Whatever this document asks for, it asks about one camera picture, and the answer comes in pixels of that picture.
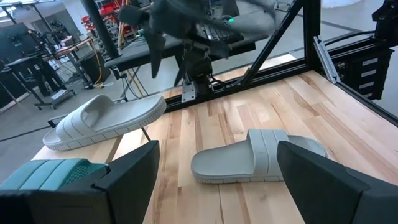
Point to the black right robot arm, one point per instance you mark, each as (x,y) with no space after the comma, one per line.
(197,65)

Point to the black desk monitor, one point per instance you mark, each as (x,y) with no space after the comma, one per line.
(12,43)

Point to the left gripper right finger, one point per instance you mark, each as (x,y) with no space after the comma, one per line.
(317,189)

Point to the teal slide sandal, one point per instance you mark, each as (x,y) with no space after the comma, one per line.
(40,174)

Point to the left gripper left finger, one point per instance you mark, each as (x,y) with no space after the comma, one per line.
(133,186)

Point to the black table frame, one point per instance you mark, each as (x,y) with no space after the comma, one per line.
(311,31)

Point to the black bin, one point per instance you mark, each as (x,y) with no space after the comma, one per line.
(93,70)

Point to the grey desk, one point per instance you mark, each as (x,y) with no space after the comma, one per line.
(136,54)
(245,46)

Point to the black control box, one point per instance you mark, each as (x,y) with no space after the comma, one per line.
(357,74)

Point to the black pole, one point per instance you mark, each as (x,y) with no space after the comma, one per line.
(101,28)

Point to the grey slide sandal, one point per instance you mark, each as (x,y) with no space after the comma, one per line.
(124,115)
(227,161)

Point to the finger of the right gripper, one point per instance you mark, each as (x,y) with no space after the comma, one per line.
(156,49)

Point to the silver arm base bracket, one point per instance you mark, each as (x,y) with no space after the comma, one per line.
(188,91)

